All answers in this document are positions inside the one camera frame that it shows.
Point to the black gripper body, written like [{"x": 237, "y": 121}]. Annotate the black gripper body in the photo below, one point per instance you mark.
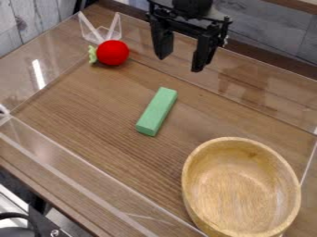
[{"x": 190, "y": 17}]

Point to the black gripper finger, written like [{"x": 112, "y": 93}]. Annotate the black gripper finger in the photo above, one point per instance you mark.
[
  {"x": 162, "y": 37},
  {"x": 205, "y": 50}
]

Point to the red toy fruit green leaves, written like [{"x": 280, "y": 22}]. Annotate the red toy fruit green leaves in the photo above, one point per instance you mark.
[{"x": 111, "y": 53}]

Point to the green rectangular block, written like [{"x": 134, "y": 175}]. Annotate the green rectangular block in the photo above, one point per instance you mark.
[{"x": 157, "y": 111}]

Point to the light wooden bowl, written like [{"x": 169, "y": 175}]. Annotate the light wooden bowl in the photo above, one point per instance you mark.
[{"x": 240, "y": 188}]

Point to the clear acrylic tray enclosure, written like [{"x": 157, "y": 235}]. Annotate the clear acrylic tray enclosure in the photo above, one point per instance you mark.
[{"x": 96, "y": 136}]

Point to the black equipment with cable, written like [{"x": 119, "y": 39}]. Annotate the black equipment with cable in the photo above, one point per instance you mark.
[{"x": 23, "y": 221}]

